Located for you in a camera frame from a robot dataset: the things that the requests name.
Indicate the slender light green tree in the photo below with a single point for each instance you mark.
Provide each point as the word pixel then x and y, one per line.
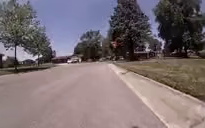
pixel 14 25

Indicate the white vehicle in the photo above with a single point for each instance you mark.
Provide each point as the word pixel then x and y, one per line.
pixel 73 60

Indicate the pale concrete kerb strip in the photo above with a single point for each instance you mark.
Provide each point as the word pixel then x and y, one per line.
pixel 163 100

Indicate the low house behind trees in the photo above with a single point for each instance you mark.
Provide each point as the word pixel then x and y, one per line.
pixel 143 53

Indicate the large dark broad tree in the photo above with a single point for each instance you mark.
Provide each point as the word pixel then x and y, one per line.
pixel 181 23

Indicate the round green tree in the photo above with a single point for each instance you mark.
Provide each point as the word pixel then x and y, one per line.
pixel 90 43

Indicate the small green tree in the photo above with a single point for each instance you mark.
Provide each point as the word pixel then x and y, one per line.
pixel 40 46

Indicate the tall dark conifer tree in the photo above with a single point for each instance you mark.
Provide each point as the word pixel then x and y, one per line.
pixel 130 26

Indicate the grey asphalt road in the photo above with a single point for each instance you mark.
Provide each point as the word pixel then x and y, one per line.
pixel 73 96

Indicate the dry grass lawn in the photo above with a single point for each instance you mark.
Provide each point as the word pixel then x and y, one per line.
pixel 180 75

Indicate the shaded grass verge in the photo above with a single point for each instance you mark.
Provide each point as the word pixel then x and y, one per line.
pixel 16 69

